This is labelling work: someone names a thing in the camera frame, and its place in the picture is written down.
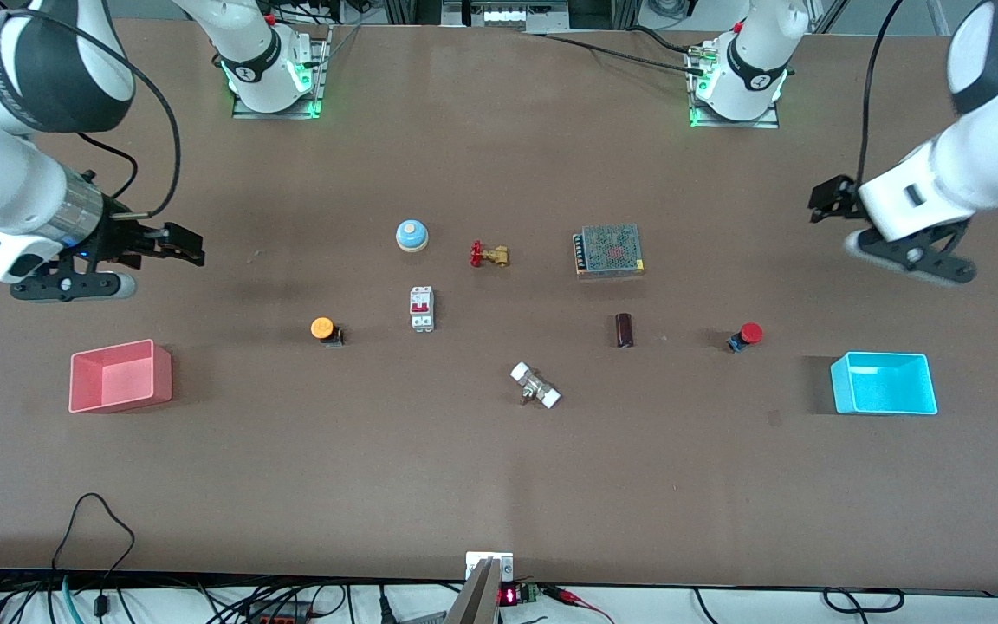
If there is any pink plastic box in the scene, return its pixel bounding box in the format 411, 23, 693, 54
68, 339, 173, 414

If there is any cyan plastic box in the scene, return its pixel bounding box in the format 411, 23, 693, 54
830, 351, 938, 416

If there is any metal mesh power supply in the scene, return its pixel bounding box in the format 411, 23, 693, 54
573, 224, 646, 279

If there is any metal fitting with white caps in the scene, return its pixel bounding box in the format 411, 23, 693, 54
510, 362, 562, 409

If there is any power strip with red switches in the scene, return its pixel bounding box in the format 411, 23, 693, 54
237, 605, 314, 624

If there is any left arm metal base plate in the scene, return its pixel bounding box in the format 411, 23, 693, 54
688, 43, 781, 129

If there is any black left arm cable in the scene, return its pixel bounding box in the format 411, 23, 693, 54
854, 0, 907, 187

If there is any short black right arm cable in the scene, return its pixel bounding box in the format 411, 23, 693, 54
76, 130, 139, 202

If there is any long black right arm cable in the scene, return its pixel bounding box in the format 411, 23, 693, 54
27, 9, 182, 218

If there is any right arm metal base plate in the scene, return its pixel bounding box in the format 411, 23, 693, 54
232, 26, 332, 120

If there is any black cable across table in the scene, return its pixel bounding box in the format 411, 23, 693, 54
541, 26, 712, 75

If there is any black looped table edge cable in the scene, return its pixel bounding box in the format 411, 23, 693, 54
51, 492, 137, 608

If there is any aluminium frame with white device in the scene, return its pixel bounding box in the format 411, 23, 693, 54
382, 0, 643, 36

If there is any black flat coiled cable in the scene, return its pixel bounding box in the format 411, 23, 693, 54
823, 587, 905, 614

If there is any grey camera mount bar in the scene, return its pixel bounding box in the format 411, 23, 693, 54
445, 552, 515, 624

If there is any red wire with clip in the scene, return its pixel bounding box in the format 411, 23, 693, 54
542, 586, 614, 624

